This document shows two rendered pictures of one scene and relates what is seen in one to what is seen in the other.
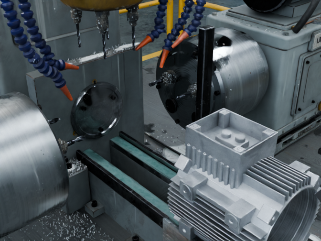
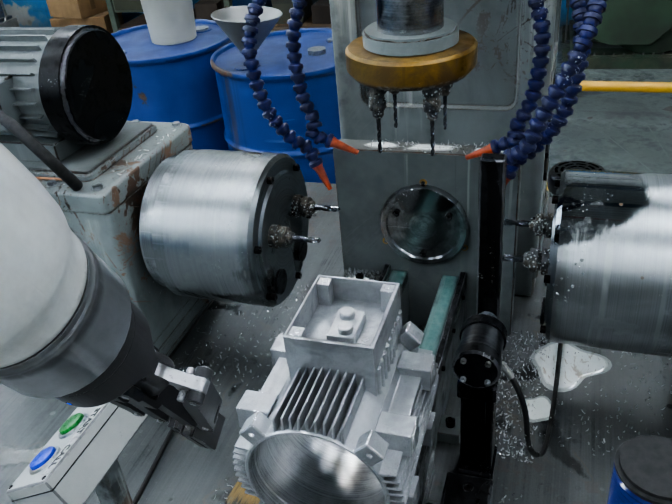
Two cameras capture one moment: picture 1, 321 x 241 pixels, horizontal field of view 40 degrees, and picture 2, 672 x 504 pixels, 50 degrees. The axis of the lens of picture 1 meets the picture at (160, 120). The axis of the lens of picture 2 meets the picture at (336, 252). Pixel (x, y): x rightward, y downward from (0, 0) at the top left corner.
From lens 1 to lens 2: 77 cm
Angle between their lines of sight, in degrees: 53
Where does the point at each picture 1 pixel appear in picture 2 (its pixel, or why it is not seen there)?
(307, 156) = not seen: outside the picture
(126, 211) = not seen: hidden behind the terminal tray
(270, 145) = (357, 360)
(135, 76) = not seen: hidden behind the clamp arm
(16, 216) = (193, 280)
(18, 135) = (217, 198)
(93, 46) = (485, 135)
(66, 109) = (375, 204)
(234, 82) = (587, 277)
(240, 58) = (633, 241)
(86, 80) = (410, 176)
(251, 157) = (311, 353)
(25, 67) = (373, 132)
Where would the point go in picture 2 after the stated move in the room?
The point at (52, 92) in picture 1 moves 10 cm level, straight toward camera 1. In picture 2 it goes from (356, 174) to (313, 197)
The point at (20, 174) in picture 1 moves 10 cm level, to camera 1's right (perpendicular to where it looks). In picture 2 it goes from (198, 238) to (224, 267)
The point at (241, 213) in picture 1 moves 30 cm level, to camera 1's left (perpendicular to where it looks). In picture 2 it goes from (245, 405) to (157, 281)
